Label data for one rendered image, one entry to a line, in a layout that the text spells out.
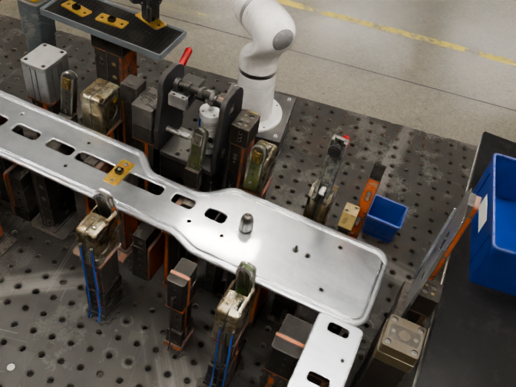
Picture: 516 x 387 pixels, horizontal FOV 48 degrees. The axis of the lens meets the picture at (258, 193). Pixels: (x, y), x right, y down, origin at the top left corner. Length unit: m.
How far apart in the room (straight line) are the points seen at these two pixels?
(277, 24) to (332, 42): 2.30
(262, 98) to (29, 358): 0.99
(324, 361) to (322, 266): 0.23
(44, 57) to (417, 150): 1.27
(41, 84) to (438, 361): 1.16
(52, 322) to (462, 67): 3.17
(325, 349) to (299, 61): 2.66
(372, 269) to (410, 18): 3.24
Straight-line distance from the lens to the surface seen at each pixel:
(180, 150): 1.54
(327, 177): 1.33
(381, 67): 3.79
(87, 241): 1.28
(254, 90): 1.80
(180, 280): 1.25
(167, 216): 1.34
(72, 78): 1.55
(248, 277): 1.14
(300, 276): 1.27
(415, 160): 2.09
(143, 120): 1.51
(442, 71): 3.95
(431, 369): 1.21
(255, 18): 1.65
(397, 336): 1.19
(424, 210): 1.94
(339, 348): 1.21
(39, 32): 1.81
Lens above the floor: 2.03
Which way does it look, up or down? 47 degrees down
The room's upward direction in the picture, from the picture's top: 11 degrees clockwise
